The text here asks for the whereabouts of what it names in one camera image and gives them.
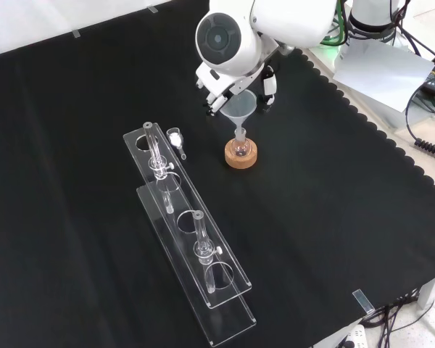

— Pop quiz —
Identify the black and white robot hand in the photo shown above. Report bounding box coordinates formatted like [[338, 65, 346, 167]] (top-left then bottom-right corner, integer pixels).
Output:
[[194, 60, 278, 117]]

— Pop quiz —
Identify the translucent plastic funnel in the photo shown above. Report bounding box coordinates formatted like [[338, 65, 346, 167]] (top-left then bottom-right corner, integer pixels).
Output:
[[219, 89, 259, 144]]

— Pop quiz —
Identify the round-bottom glass flask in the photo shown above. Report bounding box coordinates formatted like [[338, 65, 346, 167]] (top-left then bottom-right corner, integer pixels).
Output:
[[228, 128, 253, 161]]

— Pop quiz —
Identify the glass weighing funnel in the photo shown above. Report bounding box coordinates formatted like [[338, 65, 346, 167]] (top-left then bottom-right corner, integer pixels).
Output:
[[165, 127, 188, 161]]

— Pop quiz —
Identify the clear acrylic funnel stand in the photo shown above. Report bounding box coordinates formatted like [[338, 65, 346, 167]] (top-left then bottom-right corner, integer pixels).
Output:
[[122, 120, 258, 348]]

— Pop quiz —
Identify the black bench cloth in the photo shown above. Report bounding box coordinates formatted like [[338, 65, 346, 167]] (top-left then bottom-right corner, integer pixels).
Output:
[[0, 0, 435, 348]]

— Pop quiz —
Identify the pale board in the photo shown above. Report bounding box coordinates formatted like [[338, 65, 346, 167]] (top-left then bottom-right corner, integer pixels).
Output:
[[332, 37, 435, 114]]

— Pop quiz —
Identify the clear tape piece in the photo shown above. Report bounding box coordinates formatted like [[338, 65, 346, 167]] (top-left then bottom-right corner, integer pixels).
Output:
[[352, 289, 375, 315]]

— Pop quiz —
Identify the white power strip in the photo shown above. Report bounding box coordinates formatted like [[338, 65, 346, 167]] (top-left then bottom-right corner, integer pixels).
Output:
[[332, 323, 369, 348]]

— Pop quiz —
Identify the white table leg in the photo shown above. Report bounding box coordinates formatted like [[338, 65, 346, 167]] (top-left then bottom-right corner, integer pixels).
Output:
[[418, 272, 435, 315]]

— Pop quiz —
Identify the cork ring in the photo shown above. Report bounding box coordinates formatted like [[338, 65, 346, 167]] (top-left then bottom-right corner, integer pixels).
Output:
[[223, 138, 259, 171]]

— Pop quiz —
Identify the green cable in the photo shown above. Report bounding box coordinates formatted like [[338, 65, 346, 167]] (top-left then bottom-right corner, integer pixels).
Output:
[[319, 14, 350, 47]]

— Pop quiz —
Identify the black coiled cable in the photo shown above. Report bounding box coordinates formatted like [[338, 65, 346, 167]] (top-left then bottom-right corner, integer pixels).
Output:
[[405, 82, 435, 161]]

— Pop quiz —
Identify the black cable bundle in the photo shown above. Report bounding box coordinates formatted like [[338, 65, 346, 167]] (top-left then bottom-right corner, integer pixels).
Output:
[[361, 292, 435, 348]]

